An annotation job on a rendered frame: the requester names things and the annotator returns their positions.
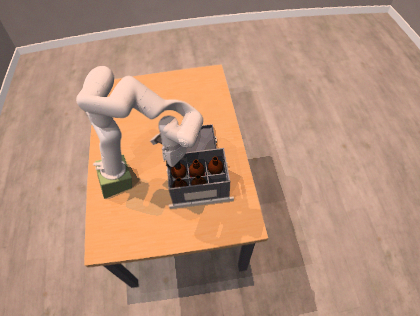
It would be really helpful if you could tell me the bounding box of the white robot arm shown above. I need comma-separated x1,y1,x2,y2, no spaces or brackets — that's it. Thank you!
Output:
77,66,204,180

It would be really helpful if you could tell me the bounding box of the dark grey crate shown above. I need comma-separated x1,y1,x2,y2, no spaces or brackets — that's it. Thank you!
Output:
167,148,230,204

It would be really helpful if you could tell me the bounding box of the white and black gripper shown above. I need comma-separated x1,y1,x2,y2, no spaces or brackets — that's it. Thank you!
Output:
162,146,187,168

